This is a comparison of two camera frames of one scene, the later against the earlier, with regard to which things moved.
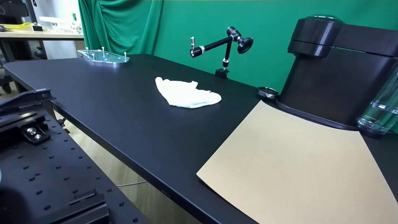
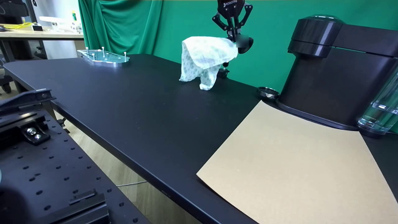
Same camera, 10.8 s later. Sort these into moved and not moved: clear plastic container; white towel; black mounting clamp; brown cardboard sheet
Moved: white towel
Not moved: brown cardboard sheet; black mounting clamp; clear plastic container
